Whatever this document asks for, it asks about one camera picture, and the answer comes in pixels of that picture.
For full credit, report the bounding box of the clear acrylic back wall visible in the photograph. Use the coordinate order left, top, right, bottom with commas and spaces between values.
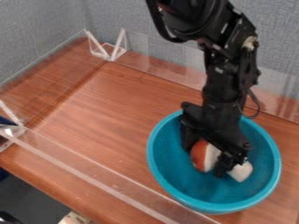
116, 31, 299, 123

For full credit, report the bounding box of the red white toy mushroom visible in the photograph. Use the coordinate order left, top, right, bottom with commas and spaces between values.
191, 140, 254, 182

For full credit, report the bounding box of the clear acrylic wall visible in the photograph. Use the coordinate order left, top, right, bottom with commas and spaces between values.
0, 29, 87, 87
116, 31, 299, 123
0, 127, 220, 224

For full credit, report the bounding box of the clear acrylic front wall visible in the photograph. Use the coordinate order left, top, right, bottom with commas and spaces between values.
0, 127, 220, 224

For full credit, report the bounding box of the clear acrylic corner bracket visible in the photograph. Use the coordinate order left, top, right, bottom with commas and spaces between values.
84, 28, 128, 61

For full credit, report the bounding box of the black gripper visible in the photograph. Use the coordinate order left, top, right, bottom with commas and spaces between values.
179, 91, 254, 179

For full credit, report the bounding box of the clear acrylic left bracket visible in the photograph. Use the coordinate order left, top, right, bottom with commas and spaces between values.
0, 100, 24, 153

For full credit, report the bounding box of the black cable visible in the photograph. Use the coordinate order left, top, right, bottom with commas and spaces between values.
238, 88, 262, 120

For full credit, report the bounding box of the blue plastic bowl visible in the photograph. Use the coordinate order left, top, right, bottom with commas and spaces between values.
147, 111, 283, 215

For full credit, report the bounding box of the clear acrylic left wall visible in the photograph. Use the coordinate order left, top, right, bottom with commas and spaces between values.
0, 29, 87, 87

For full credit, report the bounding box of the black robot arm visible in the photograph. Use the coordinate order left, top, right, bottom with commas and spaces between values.
144, 0, 260, 178

